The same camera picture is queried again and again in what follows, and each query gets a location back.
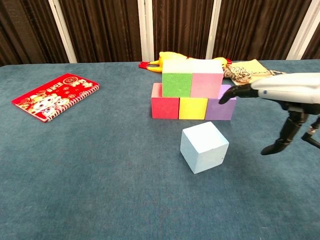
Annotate white metal frame post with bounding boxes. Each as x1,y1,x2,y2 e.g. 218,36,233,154
137,0,155,62
205,0,222,60
286,0,320,61
48,0,78,64

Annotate beige cloth notebook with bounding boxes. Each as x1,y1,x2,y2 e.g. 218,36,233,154
228,58,275,86

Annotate light blue foam cube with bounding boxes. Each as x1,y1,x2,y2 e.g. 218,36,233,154
179,121,230,175

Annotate teal felt table cover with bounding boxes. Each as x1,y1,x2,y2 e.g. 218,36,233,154
0,59,320,240

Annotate pink foam cube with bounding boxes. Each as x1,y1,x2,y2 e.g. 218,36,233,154
190,59,225,99

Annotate yellow foam cube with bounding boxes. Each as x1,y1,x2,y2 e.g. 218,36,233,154
178,96,209,120

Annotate braided rope toy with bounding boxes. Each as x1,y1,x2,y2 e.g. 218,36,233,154
223,65,287,83

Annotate purple foam cube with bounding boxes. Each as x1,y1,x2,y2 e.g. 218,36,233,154
204,84,237,121

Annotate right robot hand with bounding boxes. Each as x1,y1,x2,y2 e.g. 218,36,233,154
218,72,320,156

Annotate green foam cube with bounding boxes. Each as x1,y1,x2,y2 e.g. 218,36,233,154
161,60,194,98

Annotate red spiral notebook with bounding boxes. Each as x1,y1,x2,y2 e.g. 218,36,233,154
11,72,101,123

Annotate dark brown curtain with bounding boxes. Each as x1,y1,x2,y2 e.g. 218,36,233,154
0,0,320,67

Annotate red foam cube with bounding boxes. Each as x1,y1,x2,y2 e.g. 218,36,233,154
151,82,180,120

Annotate yellow rubber chicken toy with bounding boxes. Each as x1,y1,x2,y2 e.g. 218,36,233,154
138,51,233,74

